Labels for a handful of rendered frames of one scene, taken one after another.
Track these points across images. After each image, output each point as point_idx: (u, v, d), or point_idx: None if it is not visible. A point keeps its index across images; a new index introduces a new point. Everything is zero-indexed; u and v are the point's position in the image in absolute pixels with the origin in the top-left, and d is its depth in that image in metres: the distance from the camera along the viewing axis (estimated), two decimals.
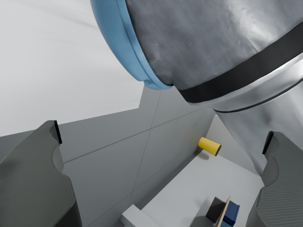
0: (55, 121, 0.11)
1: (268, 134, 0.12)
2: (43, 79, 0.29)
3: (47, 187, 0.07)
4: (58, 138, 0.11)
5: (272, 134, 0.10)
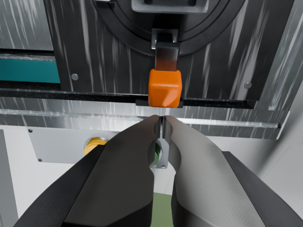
0: (160, 117, 0.11)
1: (162, 119, 0.13)
2: None
3: (134, 174, 0.07)
4: (158, 132, 0.12)
5: (165, 119, 0.11)
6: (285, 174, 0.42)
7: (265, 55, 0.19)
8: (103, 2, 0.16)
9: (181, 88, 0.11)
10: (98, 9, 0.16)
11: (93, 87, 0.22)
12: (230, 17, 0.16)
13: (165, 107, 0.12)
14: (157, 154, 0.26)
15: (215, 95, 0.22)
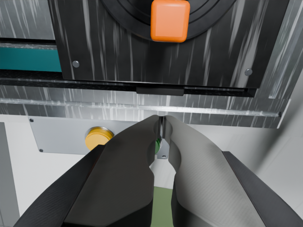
0: (160, 117, 0.11)
1: (162, 119, 0.13)
2: None
3: (134, 174, 0.07)
4: (158, 132, 0.12)
5: (165, 119, 0.11)
6: (286, 167, 0.42)
7: (265, 41, 0.19)
8: None
9: (189, 5, 0.09)
10: None
11: (94, 74, 0.22)
12: (230, 0, 0.16)
13: (171, 38, 0.10)
14: (157, 143, 0.26)
15: (215, 83, 0.22)
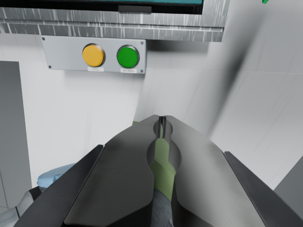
0: (160, 117, 0.11)
1: (161, 119, 0.13)
2: (54, 142, 0.61)
3: (134, 174, 0.07)
4: (158, 132, 0.12)
5: (165, 119, 0.11)
6: (247, 101, 0.52)
7: None
8: None
9: None
10: None
11: None
12: None
13: None
14: (135, 55, 0.36)
15: None
